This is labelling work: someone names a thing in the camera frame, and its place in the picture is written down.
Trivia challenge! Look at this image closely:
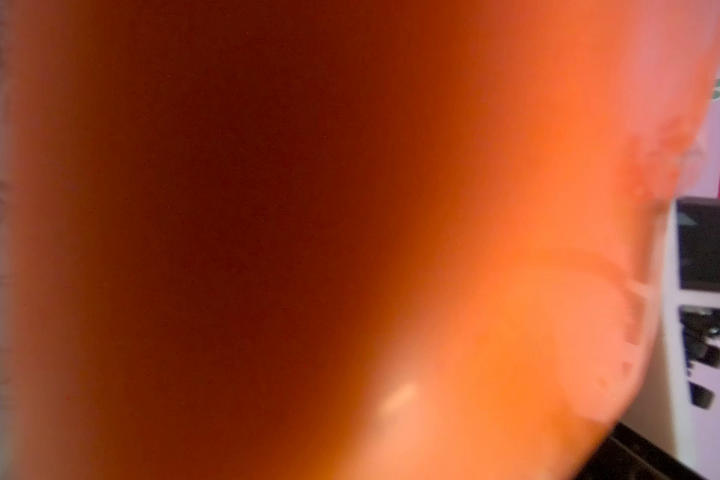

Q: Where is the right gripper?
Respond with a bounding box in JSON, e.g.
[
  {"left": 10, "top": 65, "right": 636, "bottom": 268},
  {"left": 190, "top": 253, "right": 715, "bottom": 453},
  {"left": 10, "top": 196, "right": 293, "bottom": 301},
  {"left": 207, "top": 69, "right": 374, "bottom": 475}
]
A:
[{"left": 575, "top": 423, "right": 704, "bottom": 480}]

